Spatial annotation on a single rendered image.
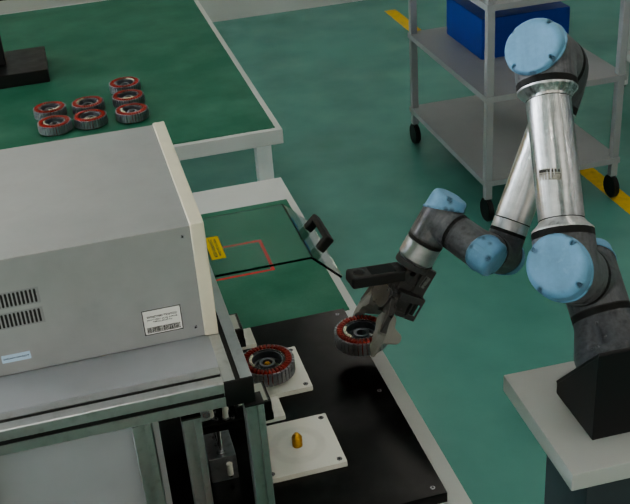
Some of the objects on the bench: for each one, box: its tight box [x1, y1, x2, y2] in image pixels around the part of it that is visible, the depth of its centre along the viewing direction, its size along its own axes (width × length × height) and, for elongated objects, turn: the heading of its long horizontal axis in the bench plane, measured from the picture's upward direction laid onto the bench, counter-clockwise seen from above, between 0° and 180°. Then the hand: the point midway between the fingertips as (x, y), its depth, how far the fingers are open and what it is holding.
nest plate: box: [266, 346, 313, 398], centre depth 216 cm, size 15×15×1 cm
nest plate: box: [267, 413, 348, 484], centre depth 196 cm, size 15×15×1 cm
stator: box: [244, 344, 295, 387], centre depth 215 cm, size 11×11×4 cm
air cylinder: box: [204, 430, 239, 483], centre depth 192 cm, size 5×8×6 cm
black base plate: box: [159, 309, 447, 504], centre depth 207 cm, size 47×64×2 cm
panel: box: [151, 421, 173, 504], centre depth 194 cm, size 1×66×30 cm, turn 22°
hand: (359, 337), depth 217 cm, fingers closed on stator, 13 cm apart
